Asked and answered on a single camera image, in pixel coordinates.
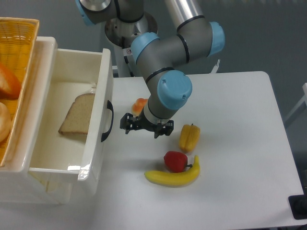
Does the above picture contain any white drawer cabinet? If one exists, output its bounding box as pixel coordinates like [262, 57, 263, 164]
[0, 36, 71, 204]

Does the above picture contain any pale round bread roll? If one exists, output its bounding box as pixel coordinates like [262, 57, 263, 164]
[0, 103, 12, 142]

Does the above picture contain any black device at edge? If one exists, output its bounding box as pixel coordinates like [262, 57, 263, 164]
[288, 195, 307, 220]

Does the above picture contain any yellow wicker basket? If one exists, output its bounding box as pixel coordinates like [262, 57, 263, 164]
[0, 17, 40, 167]

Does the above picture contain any yellow bell pepper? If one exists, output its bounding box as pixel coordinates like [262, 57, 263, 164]
[179, 124, 201, 153]

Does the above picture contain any red bell pepper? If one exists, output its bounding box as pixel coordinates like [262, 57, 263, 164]
[164, 151, 193, 173]

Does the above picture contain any brown bread slice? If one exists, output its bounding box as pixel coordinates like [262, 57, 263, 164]
[58, 93, 95, 135]

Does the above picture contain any orange flower bread bun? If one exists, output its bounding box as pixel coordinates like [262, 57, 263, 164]
[131, 98, 148, 116]

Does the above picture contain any white frame at right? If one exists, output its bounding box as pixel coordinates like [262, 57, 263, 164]
[283, 83, 307, 128]

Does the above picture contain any orange croissant bread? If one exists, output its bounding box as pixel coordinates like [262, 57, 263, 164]
[0, 63, 22, 100]

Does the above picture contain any yellow banana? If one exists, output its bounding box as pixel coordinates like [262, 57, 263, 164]
[144, 155, 201, 187]

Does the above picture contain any white drawer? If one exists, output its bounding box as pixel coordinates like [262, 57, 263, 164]
[30, 49, 114, 195]

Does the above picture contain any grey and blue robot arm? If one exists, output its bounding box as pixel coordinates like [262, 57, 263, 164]
[76, 0, 225, 137]

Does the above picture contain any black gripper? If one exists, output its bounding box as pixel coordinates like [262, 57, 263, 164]
[120, 113, 174, 138]

